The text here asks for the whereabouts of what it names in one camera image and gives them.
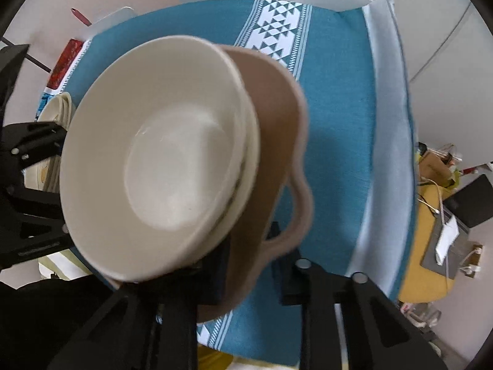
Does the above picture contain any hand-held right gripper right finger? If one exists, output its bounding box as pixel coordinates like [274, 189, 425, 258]
[266, 221, 449, 370]

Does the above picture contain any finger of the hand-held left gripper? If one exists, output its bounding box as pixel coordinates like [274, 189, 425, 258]
[0, 121, 68, 172]
[0, 184, 72, 236]

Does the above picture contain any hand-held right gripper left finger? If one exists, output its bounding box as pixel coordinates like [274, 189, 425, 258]
[46, 238, 232, 370]

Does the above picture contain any large cream plate yellow print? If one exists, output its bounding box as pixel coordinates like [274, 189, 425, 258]
[25, 92, 72, 195]

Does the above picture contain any plain cream bowl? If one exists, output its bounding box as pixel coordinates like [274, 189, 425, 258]
[59, 35, 247, 283]

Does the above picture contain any cream bowl with printed outside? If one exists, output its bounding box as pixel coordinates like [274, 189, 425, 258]
[210, 85, 261, 245]

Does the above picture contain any beige bowl with handles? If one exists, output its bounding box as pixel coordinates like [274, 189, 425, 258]
[196, 44, 314, 324]

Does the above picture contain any striped blanket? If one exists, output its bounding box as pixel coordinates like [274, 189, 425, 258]
[36, 252, 93, 280]

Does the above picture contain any person's black clothing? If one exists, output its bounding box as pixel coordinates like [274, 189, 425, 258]
[0, 270, 116, 370]

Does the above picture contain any red patterned object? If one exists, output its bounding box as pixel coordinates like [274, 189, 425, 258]
[46, 39, 92, 90]

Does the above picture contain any red utensil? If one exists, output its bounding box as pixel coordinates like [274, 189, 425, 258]
[70, 8, 92, 27]

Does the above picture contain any yellow table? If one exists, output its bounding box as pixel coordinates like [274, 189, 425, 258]
[398, 179, 493, 303]

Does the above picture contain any white paper pad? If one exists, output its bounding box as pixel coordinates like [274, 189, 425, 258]
[434, 216, 460, 266]

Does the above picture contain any blue patterned tablecloth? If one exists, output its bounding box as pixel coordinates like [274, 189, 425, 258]
[36, 0, 418, 367]

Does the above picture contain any cardboard box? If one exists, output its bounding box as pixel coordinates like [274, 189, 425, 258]
[418, 150, 462, 188]

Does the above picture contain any black laptop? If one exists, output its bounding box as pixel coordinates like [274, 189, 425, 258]
[443, 175, 493, 229]

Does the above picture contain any black cable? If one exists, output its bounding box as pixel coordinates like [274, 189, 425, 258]
[0, 36, 51, 74]

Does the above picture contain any white cable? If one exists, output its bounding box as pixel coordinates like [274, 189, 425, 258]
[418, 179, 455, 290]

